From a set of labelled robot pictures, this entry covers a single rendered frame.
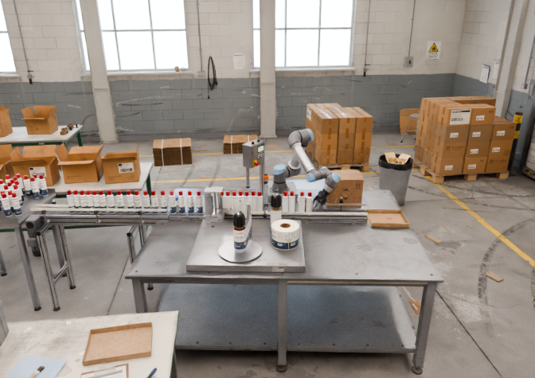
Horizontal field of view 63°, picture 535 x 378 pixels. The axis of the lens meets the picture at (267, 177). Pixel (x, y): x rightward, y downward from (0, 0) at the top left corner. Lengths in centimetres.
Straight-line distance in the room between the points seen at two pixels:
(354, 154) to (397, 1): 348
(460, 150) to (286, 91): 366
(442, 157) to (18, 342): 572
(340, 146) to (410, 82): 309
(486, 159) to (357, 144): 191
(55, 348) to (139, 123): 678
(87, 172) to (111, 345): 262
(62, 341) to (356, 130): 534
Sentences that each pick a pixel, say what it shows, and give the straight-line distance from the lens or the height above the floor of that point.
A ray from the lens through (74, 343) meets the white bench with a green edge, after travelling 272.
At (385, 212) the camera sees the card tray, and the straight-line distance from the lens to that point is 388.
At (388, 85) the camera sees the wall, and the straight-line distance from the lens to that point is 941.
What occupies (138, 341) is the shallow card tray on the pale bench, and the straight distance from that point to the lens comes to 261.
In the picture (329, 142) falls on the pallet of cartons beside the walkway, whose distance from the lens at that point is 688.
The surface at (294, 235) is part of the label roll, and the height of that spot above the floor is 98.
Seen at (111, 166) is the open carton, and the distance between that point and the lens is 475.
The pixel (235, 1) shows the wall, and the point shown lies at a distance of 866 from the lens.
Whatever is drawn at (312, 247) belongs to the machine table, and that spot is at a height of 83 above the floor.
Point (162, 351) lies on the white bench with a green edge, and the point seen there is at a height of 80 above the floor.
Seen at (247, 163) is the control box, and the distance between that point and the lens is 349.
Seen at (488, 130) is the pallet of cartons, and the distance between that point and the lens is 708.
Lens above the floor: 249
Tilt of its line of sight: 21 degrees down
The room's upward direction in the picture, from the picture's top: straight up
